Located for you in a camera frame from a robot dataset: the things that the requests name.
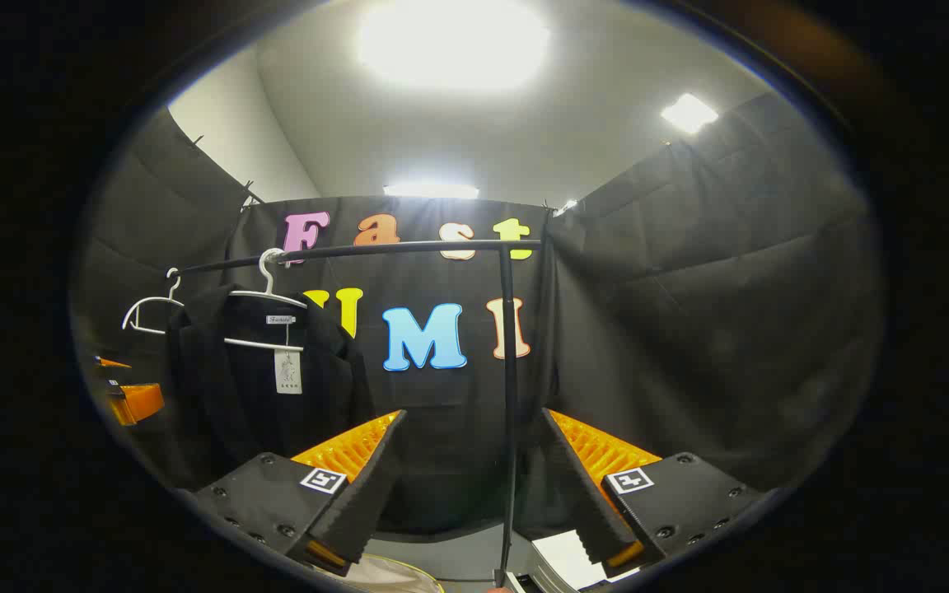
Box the large ceiling light panel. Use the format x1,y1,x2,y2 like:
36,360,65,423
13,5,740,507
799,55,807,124
357,0,552,93

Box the black metal clothes rack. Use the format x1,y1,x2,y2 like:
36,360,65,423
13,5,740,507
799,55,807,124
174,238,544,591

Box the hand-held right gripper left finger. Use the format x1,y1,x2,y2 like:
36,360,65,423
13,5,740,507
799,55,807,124
194,409,408,577

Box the small ceiling light panel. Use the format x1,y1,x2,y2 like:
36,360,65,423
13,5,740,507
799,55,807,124
660,92,721,136

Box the beige laundry hamper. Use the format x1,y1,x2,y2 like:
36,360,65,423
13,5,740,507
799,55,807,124
343,553,447,593

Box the black backdrop cloth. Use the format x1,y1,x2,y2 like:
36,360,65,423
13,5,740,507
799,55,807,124
71,91,884,536

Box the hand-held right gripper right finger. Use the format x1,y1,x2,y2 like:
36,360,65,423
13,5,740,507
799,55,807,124
541,408,764,570

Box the black knit garment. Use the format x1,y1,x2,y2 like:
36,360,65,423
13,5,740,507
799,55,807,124
163,284,376,492

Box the white plastic clothes hanger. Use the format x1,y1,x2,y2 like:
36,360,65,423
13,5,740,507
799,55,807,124
223,248,311,354
121,267,188,335

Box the long ceiling light panel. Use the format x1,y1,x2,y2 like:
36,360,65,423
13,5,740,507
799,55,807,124
382,182,481,200

